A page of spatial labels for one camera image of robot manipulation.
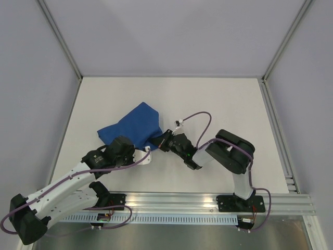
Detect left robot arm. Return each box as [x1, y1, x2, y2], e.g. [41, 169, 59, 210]
[8, 136, 135, 245]

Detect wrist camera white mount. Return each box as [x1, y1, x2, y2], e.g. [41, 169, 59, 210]
[133, 146, 152, 165]
[173, 119, 184, 135]

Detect aluminium frame post right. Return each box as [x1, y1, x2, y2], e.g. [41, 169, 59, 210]
[261, 0, 315, 83]

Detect aluminium front rail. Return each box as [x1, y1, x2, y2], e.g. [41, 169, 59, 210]
[123, 191, 316, 216]

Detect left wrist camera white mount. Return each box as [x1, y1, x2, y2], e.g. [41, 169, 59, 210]
[133, 146, 152, 165]

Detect aluminium frame post left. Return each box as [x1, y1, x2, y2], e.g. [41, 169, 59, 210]
[36, 0, 83, 82]

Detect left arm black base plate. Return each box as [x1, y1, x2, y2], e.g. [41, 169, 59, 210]
[86, 193, 126, 210]

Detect slotted cable duct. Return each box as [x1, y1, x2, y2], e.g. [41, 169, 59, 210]
[62, 212, 238, 226]

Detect blue surgical drape cloth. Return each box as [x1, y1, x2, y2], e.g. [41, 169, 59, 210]
[97, 102, 163, 151]

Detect aluminium frame post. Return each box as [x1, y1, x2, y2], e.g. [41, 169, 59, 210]
[261, 0, 315, 83]
[36, 0, 83, 82]

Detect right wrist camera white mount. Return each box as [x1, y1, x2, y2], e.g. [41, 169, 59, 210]
[173, 119, 184, 135]

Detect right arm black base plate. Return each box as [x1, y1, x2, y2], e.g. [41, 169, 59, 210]
[215, 195, 266, 213]

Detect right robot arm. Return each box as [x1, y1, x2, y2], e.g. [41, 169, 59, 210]
[149, 129, 255, 211]

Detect aluminium side rail right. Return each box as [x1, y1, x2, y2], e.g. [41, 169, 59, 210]
[258, 78, 300, 194]

